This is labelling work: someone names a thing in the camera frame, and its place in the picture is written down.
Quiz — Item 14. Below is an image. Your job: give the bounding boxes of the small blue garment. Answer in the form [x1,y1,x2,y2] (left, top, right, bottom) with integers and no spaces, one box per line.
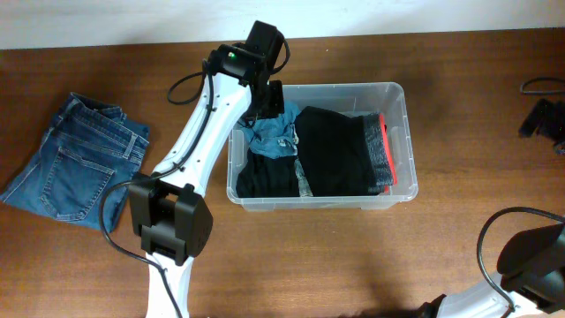
[237,102,300,159]

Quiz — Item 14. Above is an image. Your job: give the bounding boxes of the black garment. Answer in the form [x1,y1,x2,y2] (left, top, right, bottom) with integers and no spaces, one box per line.
[236,150,299,198]

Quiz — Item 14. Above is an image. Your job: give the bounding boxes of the black shorts with red waistband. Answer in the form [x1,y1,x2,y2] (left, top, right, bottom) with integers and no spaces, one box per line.
[295,107,397,197]

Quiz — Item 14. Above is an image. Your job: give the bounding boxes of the light blue jeans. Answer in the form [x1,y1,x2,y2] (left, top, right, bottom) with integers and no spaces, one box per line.
[294,158,313,197]

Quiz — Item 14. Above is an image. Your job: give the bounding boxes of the dark blue jeans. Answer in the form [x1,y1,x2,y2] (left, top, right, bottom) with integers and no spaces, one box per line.
[1,93,150,232]

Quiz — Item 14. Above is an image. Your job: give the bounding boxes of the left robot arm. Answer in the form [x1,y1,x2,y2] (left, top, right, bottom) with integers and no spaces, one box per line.
[128,21,290,317]

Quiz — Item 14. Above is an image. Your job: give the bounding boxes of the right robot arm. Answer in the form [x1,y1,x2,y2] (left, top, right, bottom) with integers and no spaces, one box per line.
[418,207,564,318]

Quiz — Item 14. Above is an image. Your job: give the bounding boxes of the clear plastic storage bin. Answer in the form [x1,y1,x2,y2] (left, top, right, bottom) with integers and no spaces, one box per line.
[227,82,418,212]

